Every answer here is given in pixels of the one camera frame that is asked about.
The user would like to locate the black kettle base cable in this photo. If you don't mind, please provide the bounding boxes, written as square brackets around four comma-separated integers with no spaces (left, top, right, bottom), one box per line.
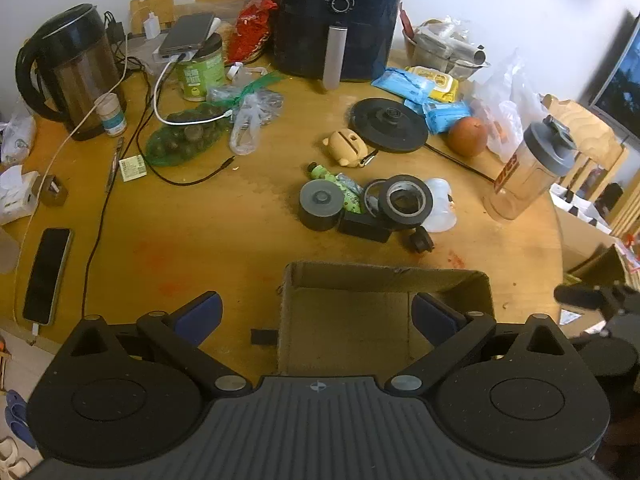
[425,142,496,182]

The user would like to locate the blue wipes packet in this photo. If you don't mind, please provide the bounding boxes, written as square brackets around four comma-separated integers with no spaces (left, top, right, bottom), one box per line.
[371,67,436,102]

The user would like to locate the television screen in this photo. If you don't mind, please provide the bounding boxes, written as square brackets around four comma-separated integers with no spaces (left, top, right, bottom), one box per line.
[589,10,640,138]

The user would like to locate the grey-topped black tape roll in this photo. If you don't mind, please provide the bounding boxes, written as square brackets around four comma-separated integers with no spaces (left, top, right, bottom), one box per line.
[299,180,347,232]

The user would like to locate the thin black cable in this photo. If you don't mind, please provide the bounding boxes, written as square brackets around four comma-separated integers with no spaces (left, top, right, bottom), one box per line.
[82,42,236,318]

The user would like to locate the black steel electric kettle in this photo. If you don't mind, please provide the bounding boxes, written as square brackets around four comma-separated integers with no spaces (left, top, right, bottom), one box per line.
[15,4,127,141]

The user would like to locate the dark pen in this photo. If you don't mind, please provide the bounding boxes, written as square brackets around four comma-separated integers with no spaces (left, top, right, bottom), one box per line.
[105,136,125,194]

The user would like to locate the white pill bottle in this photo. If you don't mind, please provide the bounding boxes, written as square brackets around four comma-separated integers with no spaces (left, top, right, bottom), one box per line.
[95,92,126,137]

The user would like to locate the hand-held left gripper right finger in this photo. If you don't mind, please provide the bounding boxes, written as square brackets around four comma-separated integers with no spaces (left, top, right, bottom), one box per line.
[384,291,576,396]

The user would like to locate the bowl of rolled papers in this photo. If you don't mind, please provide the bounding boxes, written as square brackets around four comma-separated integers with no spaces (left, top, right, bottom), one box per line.
[402,19,488,81]

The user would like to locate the black kettle base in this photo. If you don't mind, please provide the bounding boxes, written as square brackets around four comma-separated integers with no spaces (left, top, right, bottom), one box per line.
[348,97,430,154]

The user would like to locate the long white cable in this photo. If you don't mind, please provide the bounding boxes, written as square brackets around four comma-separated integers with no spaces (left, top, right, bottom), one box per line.
[15,35,132,346]

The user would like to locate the large cardboard carton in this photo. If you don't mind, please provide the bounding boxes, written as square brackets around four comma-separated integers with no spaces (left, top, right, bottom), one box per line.
[550,195,640,283]

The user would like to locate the small paper tag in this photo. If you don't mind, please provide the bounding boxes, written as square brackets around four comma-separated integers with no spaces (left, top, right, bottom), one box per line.
[121,156,148,181]

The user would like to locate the beige patterned bag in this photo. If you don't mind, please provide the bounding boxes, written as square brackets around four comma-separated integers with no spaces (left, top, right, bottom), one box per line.
[217,20,242,62]

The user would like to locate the wooden chair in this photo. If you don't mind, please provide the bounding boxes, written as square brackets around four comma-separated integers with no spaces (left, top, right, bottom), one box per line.
[542,94,629,197]
[130,0,251,38]

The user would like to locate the black smartphone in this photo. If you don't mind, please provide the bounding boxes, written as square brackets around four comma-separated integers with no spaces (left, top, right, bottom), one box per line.
[22,227,75,326]

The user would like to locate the green net bag of chestnuts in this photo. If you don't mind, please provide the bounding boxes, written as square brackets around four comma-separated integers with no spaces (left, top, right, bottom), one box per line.
[146,71,284,167]

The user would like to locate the blue packet white label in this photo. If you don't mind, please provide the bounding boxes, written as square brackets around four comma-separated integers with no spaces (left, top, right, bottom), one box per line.
[405,100,473,135]

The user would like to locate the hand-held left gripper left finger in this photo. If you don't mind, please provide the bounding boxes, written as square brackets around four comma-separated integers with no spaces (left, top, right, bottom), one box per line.
[62,290,253,398]

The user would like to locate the tan pig-shaped case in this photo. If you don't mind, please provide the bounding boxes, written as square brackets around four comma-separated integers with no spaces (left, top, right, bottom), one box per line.
[327,130,376,168]

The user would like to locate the small black knob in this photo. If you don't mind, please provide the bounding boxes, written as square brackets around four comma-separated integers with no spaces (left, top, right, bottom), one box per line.
[410,227,434,254]

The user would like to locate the red snack bag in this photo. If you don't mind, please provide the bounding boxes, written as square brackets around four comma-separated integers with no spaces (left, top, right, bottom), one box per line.
[235,0,279,64]

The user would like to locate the black rectangular box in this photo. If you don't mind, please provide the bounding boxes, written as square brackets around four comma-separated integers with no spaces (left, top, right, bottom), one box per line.
[337,212,394,244]

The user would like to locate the yellow wipes packet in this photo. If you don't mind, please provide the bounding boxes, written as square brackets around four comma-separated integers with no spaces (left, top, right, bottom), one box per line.
[405,65,459,103]

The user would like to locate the short white charging cable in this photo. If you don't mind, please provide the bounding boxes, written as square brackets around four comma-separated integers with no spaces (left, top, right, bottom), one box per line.
[152,52,236,125]

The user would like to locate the white plastic bag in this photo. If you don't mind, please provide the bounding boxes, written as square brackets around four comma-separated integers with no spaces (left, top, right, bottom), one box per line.
[472,50,547,161]

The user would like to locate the green printed tube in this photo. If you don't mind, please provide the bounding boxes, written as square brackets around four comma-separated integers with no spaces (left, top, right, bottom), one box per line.
[307,161,363,213]

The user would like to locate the clear shaker bottle grey lid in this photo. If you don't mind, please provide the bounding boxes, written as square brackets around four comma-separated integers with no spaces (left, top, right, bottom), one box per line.
[484,116,578,222]

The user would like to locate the blue slippers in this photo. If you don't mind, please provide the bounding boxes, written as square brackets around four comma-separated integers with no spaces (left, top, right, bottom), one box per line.
[4,390,39,450]

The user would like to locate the crumpled clear plastic bag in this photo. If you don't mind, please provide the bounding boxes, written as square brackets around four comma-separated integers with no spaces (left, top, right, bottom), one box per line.
[0,109,37,166]

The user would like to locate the brown cardboard box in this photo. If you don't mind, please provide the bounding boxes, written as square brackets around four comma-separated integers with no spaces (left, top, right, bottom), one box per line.
[276,261,496,378]

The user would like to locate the dark blue air fryer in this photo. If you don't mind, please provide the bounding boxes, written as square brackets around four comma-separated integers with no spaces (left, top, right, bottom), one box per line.
[272,0,407,92]

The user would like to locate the orange round fruit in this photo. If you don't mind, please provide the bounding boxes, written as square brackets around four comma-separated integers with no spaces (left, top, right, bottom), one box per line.
[446,116,489,157]

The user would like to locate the grey power bank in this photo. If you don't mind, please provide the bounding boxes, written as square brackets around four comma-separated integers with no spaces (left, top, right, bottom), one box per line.
[159,12,221,61]

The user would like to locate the small brown box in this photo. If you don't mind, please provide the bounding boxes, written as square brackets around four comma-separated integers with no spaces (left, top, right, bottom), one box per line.
[39,175,69,207]

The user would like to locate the clear bag of steel wool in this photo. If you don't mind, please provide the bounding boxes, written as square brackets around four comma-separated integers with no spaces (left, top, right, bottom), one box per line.
[207,80,286,156]

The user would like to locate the clear plastic lid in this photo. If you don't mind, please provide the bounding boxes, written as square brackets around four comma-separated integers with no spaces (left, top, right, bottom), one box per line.
[425,177,459,233]

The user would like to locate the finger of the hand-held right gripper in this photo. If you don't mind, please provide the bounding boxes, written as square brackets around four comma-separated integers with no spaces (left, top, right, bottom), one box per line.
[554,284,608,307]

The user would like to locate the green label jar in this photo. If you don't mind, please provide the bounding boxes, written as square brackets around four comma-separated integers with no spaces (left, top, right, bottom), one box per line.
[175,32,226,102]

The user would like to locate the black charger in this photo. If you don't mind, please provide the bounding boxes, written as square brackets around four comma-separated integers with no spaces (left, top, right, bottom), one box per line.
[104,11,127,44]

